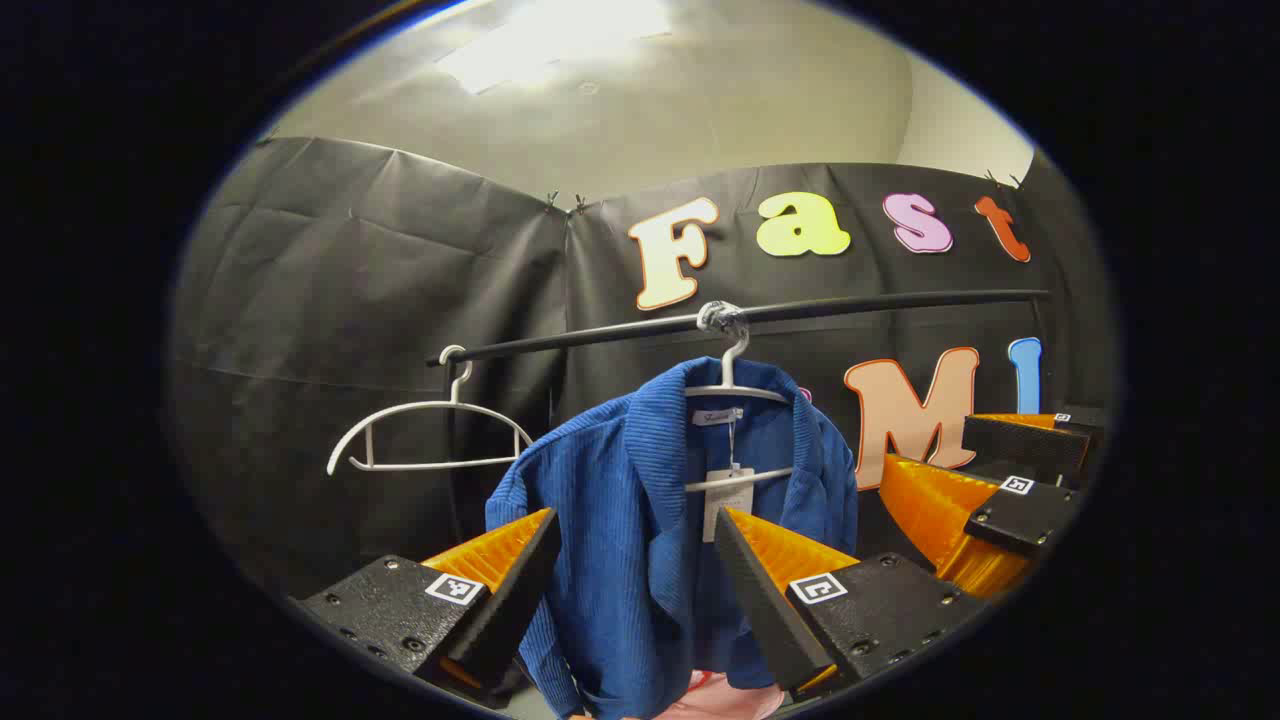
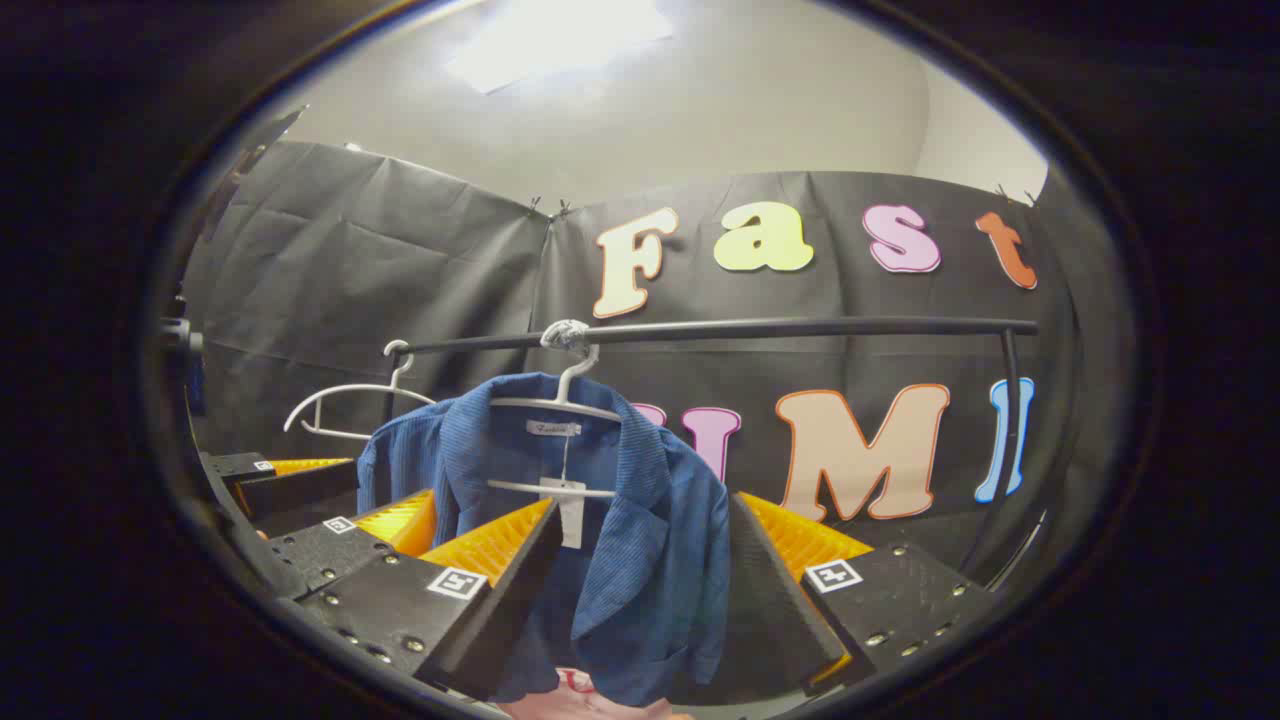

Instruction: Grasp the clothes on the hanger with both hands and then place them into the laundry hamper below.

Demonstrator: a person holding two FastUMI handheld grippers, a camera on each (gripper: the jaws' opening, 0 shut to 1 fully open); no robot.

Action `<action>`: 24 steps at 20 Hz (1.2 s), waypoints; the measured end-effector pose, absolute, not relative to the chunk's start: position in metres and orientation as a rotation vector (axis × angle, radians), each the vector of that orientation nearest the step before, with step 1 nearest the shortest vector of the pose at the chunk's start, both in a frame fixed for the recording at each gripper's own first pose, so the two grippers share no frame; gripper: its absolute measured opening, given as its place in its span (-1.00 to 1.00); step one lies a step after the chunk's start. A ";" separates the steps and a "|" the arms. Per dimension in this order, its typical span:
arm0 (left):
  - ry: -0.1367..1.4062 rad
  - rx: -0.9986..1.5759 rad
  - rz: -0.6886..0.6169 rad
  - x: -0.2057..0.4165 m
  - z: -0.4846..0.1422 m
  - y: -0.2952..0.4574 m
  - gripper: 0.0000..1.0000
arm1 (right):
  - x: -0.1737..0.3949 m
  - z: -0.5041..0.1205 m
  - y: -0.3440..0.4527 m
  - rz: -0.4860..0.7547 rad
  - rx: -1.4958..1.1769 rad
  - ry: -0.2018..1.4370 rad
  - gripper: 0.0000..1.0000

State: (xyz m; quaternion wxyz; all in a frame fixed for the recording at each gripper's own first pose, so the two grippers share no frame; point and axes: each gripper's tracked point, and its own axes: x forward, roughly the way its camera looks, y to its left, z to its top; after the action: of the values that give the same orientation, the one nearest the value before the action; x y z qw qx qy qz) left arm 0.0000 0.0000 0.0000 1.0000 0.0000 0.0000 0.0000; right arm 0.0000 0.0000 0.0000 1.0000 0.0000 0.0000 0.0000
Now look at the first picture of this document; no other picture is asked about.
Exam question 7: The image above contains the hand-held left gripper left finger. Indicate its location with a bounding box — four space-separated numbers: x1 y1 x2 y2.
290 507 563 701

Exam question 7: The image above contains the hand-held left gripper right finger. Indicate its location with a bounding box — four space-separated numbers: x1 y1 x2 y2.
712 505 991 701

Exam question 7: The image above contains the pink laundry hamper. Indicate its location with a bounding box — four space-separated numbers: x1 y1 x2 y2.
655 670 786 720

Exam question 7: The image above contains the blue corduroy jacket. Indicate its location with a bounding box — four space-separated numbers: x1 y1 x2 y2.
485 357 859 720

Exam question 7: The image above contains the white plastic clothes hanger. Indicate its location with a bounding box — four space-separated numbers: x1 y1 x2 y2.
327 345 534 476

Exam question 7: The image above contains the white hanger with taped hook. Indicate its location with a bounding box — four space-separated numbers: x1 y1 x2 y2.
683 300 798 493

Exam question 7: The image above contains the black clothes rack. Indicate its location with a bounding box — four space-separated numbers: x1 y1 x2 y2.
425 288 1061 546

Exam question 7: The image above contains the white paper hang tag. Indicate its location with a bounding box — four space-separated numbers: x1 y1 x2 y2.
703 468 756 544

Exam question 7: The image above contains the black backdrop cloth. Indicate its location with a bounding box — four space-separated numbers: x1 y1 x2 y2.
170 135 1116 621

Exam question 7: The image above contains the ceiling light panel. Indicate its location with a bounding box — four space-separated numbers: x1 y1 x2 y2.
435 0 676 96

